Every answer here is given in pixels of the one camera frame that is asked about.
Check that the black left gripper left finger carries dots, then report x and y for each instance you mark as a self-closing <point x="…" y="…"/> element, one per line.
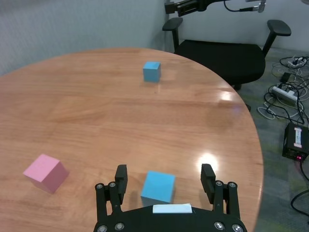
<point x="120" y="186"/>

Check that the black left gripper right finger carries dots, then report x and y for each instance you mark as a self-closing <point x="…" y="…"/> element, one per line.
<point x="208" y="183"/>

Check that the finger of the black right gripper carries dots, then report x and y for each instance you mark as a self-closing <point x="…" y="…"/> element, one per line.
<point x="188" y="6"/>

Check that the blue cube block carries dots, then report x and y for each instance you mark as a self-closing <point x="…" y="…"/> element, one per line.
<point x="158" y="186"/>
<point x="151" y="72"/>

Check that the pink cube block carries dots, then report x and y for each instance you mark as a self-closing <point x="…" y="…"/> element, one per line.
<point x="46" y="172"/>

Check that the black office chair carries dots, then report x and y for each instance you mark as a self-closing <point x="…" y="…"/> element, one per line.
<point x="217" y="58"/>

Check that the black electronics box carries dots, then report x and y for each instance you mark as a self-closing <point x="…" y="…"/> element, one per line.
<point x="290" y="142"/>

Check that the long white power strip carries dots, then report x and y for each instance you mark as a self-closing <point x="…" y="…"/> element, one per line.
<point x="285" y="94"/>

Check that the black power adapter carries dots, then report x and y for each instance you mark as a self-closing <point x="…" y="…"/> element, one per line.
<point x="286" y="76"/>

